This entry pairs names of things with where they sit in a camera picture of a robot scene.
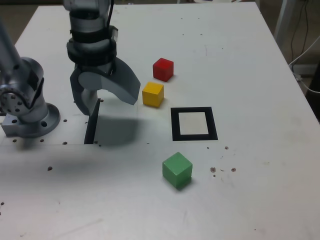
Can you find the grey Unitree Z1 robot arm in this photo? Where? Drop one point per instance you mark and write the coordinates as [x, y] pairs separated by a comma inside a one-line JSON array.
[[25, 75]]

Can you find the yellow cube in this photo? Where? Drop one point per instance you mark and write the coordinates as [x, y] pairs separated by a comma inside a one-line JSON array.
[[152, 95]]

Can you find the green cube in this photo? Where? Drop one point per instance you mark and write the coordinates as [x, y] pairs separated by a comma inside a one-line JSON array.
[[176, 170]]

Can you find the black tape strip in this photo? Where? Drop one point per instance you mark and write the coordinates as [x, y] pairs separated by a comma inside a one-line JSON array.
[[90, 130]]

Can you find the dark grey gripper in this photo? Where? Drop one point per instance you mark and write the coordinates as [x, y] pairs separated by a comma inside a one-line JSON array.
[[93, 68]]

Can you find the white metal post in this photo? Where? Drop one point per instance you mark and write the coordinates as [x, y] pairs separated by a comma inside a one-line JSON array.
[[285, 15]]

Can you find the red cube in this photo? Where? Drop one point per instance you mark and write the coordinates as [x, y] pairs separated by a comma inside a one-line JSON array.
[[162, 70]]

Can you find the black tape square outline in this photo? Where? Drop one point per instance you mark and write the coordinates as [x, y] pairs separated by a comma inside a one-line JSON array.
[[175, 125]]

